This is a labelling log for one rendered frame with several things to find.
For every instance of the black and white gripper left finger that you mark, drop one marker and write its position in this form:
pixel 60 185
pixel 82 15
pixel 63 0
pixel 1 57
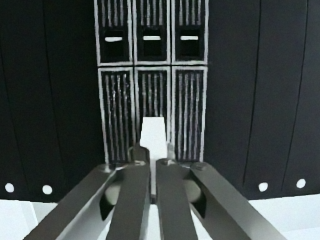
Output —
pixel 82 215

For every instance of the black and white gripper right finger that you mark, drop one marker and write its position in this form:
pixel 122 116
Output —
pixel 229 215

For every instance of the black server rack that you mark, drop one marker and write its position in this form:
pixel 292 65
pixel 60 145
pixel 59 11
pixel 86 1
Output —
pixel 262 71

